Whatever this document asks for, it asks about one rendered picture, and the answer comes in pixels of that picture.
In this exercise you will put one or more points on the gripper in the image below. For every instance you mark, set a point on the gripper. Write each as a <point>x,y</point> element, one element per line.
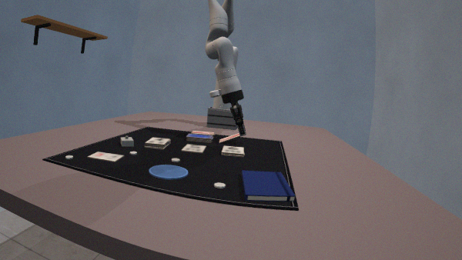
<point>232,97</point>

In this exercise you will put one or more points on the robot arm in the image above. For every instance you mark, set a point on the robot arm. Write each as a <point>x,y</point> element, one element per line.
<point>225,65</point>

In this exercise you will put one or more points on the low black-print card pile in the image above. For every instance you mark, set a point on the low black-print card pile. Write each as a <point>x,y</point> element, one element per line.
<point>233,150</point>

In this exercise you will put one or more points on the red-print card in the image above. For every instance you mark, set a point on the red-print card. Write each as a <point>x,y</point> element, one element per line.
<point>203,132</point>

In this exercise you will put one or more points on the blue-backed card stack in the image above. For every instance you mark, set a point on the blue-backed card stack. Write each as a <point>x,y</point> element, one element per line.
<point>199,138</point>

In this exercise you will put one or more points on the single black-print card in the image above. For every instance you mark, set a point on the single black-print card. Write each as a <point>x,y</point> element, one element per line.
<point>194,148</point>

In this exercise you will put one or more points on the thick black-print card pile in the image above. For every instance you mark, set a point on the thick black-print card pile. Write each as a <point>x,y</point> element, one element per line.
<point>157,142</point>

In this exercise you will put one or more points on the red and black print card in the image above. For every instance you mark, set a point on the red and black print card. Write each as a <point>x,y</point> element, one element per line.
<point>105,156</point>

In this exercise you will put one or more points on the black mat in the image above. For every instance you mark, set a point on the black mat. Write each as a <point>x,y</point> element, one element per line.
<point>216,169</point>

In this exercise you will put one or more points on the blue book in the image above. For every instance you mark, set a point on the blue book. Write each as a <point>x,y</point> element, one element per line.
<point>265,184</point>

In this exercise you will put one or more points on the blue disc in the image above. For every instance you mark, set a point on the blue disc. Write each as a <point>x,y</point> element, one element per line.
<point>168,171</point>

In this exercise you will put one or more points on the small white button box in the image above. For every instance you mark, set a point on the small white button box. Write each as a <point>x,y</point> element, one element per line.
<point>127,142</point>

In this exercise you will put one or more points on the mauve pink table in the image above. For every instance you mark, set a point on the mauve pink table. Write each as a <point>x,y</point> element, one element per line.
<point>361,223</point>

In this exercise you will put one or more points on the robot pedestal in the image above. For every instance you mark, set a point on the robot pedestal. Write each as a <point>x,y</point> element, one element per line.
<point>220,119</point>

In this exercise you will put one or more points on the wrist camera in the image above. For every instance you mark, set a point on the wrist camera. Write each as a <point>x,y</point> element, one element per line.
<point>215,93</point>

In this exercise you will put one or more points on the wooden wall shelf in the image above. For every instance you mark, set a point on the wooden wall shelf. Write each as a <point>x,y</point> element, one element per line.
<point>61,27</point>

